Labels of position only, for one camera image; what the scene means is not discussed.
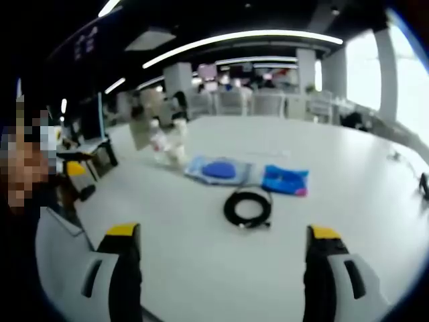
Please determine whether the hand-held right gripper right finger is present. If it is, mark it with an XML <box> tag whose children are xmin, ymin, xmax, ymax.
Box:
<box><xmin>303</xmin><ymin>224</ymin><xmax>390</xmax><ymax>322</ymax></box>

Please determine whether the person operator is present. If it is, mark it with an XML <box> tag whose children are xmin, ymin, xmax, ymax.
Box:
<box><xmin>0</xmin><ymin>201</ymin><xmax>45</xmax><ymax>305</ymax></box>

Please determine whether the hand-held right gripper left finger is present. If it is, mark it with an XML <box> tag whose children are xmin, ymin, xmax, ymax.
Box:
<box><xmin>72</xmin><ymin>221</ymin><xmax>143</xmax><ymax>322</ymax></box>

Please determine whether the wet wipes pack blue lid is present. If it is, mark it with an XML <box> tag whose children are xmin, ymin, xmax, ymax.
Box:
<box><xmin>184</xmin><ymin>154</ymin><xmax>255</xmax><ymax>186</ymax></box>

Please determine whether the tan flat board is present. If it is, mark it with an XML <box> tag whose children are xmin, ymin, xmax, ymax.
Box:
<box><xmin>128</xmin><ymin>89</ymin><xmax>166</xmax><ymax>151</ymax></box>

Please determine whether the black office chair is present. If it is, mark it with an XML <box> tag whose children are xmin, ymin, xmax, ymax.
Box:
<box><xmin>339</xmin><ymin>111</ymin><xmax>369</xmax><ymax>131</ymax></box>

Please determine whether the blue tissue packet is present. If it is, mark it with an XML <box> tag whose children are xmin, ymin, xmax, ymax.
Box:
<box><xmin>261</xmin><ymin>163</ymin><xmax>310</xmax><ymax>198</ymax></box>

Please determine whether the clear water bottle red label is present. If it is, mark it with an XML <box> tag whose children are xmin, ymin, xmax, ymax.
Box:
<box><xmin>148</xmin><ymin>118</ymin><xmax>169</xmax><ymax>162</ymax></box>

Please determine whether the dark computer monitor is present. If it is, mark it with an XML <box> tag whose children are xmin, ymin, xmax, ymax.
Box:
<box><xmin>79</xmin><ymin>93</ymin><xmax>105</xmax><ymax>141</ymax></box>

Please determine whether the white table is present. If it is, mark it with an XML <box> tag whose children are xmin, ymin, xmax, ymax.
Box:
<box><xmin>36</xmin><ymin>115</ymin><xmax>429</xmax><ymax>322</ymax></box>

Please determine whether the ceiling air vent unit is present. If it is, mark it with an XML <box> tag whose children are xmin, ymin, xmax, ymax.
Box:
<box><xmin>125</xmin><ymin>29</ymin><xmax>178</xmax><ymax>52</ymax></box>

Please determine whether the curved ceiling light strip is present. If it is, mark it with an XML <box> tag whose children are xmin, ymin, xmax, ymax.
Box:
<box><xmin>141</xmin><ymin>30</ymin><xmax>345</xmax><ymax>70</ymax></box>

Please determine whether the large printed paper cup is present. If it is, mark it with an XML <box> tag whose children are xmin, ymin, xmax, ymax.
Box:
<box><xmin>167</xmin><ymin>142</ymin><xmax>186</xmax><ymax>168</ymax></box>

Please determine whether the small white paper cup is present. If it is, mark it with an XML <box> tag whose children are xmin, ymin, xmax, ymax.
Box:
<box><xmin>172</xmin><ymin>118</ymin><xmax>189</xmax><ymax>136</ymax></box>

